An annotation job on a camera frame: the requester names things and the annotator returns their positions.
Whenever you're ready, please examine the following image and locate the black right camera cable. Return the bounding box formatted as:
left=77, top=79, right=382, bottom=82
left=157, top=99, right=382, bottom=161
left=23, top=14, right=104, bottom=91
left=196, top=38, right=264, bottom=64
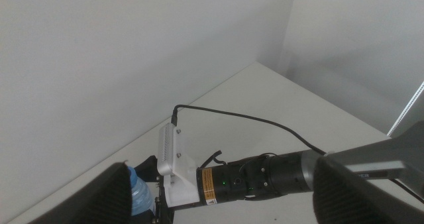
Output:
left=170, top=103, right=424, bottom=205

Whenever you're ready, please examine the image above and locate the flat black strap loop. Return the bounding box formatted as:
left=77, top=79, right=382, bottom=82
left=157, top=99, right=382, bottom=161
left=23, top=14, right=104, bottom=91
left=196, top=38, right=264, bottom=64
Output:
left=199, top=149, right=228, bottom=168

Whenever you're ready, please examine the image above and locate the clear water bottle blue cap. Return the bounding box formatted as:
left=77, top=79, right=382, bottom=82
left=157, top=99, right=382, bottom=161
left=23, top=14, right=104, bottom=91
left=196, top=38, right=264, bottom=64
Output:
left=127, top=166, right=156, bottom=217

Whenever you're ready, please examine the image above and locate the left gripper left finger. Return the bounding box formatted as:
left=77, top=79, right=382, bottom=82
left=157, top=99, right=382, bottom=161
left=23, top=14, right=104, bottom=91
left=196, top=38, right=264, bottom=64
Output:
left=28, top=162, right=134, bottom=224

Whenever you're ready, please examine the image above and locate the white dotted edge strip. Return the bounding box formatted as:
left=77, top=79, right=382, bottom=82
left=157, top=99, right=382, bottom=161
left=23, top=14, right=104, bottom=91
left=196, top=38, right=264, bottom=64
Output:
left=386, top=80, right=424, bottom=137

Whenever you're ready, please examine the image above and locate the white wrist camera with mount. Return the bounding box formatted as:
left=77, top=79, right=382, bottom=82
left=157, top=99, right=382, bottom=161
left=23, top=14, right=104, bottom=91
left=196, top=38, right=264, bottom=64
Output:
left=156, top=123, right=201, bottom=208

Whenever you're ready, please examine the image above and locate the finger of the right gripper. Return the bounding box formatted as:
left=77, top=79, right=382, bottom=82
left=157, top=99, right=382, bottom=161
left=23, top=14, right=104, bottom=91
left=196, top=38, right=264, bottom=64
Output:
left=134, top=155, right=160, bottom=183

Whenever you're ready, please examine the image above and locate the thin black wire loop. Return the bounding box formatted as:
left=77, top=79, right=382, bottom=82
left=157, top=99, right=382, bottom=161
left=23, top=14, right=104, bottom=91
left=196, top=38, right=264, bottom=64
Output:
left=238, top=152, right=278, bottom=174

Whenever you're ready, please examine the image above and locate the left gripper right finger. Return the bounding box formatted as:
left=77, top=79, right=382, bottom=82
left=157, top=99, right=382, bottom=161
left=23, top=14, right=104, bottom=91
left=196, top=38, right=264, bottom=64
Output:
left=312, top=156, right=424, bottom=224

